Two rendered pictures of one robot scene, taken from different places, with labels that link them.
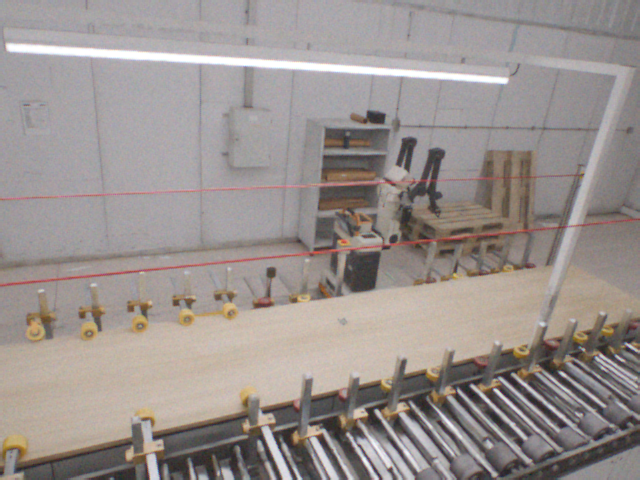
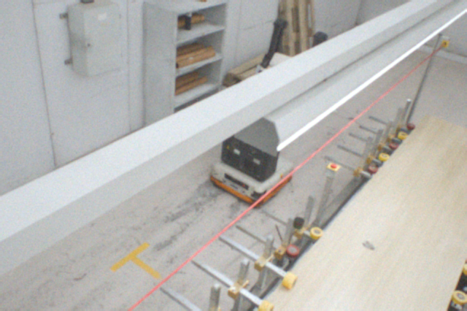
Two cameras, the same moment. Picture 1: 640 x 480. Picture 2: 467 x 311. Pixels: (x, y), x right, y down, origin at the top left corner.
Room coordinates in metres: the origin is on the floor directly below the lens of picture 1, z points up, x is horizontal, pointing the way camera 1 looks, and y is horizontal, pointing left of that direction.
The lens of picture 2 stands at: (1.13, 1.70, 2.84)
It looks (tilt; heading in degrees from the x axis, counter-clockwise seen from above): 33 degrees down; 329
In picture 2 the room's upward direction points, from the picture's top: 8 degrees clockwise
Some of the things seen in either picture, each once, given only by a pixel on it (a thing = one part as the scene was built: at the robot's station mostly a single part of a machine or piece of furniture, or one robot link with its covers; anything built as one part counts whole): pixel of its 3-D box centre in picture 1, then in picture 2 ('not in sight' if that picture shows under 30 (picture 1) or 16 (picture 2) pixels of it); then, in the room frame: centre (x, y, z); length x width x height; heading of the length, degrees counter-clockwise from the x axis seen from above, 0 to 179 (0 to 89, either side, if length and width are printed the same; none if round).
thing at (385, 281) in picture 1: (361, 288); (252, 171); (4.25, -0.45, 0.16); 0.67 x 0.64 x 0.25; 116
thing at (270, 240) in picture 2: (228, 302); (264, 266); (2.55, 0.52, 0.89); 0.04 x 0.04 x 0.48; 27
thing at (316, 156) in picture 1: (342, 187); (184, 68); (5.60, -0.20, 0.78); 0.90 x 0.45 x 1.55; 117
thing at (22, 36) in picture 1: (307, 59); (416, 28); (2.37, 0.14, 2.34); 2.40 x 0.12 x 0.08; 117
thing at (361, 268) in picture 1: (358, 250); (253, 140); (4.21, -0.37, 0.59); 0.55 x 0.34 x 0.83; 26
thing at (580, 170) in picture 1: (565, 225); (425, 85); (3.77, -2.01, 1.20); 0.15 x 0.12 x 1.00; 117
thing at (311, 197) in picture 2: (303, 291); (305, 223); (2.78, 0.08, 0.89); 0.04 x 0.04 x 0.48; 27
